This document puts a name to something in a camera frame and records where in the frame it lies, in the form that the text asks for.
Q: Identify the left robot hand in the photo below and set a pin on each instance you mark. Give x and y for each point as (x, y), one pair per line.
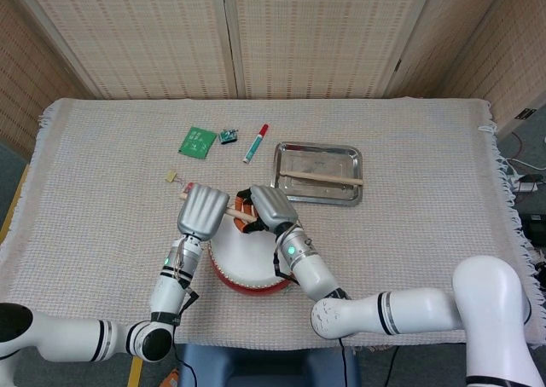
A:
(202, 212)

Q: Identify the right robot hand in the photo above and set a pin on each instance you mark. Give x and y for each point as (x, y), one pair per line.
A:
(273, 210)

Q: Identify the wooden drumstick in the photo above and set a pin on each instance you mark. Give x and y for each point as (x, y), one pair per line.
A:
(320, 177)
(234, 211)

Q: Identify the red drum with white skin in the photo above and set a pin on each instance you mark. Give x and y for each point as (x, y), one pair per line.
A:
(243, 259)

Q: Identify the stainless steel tray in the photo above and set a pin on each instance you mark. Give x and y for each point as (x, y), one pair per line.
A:
(317, 159)

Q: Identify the red candy packet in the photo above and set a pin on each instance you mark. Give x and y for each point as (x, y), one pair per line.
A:
(188, 187)

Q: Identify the tan binder clip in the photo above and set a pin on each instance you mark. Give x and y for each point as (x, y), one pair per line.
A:
(171, 176)

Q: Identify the green marker with red cap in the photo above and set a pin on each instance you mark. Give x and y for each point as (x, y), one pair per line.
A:
(255, 145)

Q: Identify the green circuit board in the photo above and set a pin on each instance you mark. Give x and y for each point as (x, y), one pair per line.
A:
(196, 142)

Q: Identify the small green toy tank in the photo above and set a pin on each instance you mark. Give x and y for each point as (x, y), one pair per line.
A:
(228, 136)

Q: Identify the white woven tablecloth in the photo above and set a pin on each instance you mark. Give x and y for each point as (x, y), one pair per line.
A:
(106, 157)

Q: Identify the orange packet on floor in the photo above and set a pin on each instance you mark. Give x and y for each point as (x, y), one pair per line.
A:
(172, 378)

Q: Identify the woven folding screen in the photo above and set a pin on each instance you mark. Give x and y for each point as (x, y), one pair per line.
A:
(149, 33)

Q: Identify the white power strip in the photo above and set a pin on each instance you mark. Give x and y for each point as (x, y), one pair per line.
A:
(526, 186)

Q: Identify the black box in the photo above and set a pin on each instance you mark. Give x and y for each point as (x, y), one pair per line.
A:
(533, 229)

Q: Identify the black screen hinge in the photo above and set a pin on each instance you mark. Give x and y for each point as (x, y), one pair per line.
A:
(524, 113)

